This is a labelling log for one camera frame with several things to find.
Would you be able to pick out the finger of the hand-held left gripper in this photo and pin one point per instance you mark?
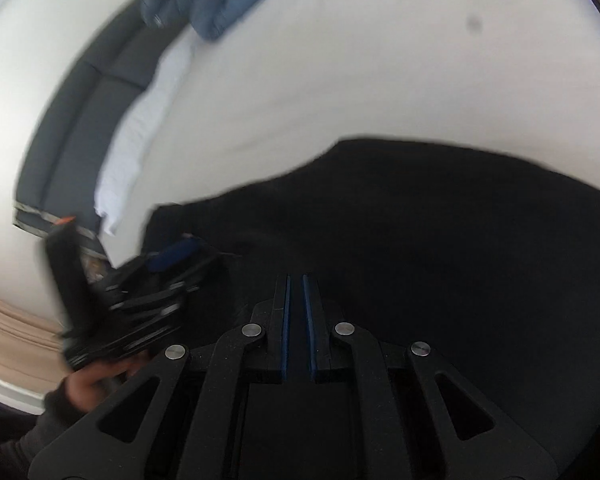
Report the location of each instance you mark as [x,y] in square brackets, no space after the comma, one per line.
[195,272]
[175,252]

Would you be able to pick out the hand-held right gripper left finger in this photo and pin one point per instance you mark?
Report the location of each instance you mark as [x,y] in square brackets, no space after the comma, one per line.
[286,332]

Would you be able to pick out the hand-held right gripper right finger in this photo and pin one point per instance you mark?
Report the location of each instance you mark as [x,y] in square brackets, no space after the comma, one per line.
[308,332]

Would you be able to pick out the black pants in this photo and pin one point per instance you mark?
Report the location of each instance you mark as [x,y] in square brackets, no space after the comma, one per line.
[430,240]

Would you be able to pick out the person's left forearm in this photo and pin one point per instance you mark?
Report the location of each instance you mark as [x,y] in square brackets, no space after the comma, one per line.
[35,430]

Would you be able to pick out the person's left hand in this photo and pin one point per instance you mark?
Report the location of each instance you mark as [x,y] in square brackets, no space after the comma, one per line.
[97,380]

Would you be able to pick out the white bed sheet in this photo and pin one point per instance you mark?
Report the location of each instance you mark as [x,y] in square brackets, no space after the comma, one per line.
[330,85]

